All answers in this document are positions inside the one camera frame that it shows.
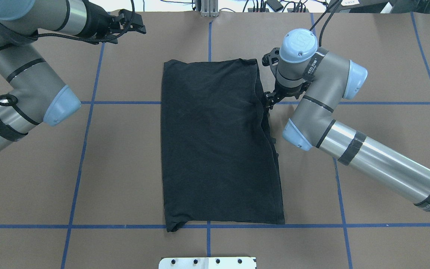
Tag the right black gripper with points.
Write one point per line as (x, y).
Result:
(283, 91)

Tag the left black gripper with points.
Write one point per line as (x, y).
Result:
(96, 22)

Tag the black graphic t-shirt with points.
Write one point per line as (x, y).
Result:
(218, 158)

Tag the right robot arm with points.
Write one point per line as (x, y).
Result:
(321, 79)

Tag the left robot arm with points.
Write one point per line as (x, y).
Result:
(38, 94)

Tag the black power strip with cables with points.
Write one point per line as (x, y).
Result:
(278, 6)

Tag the aluminium frame post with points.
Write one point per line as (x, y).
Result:
(207, 8)

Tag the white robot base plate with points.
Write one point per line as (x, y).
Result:
(208, 263)

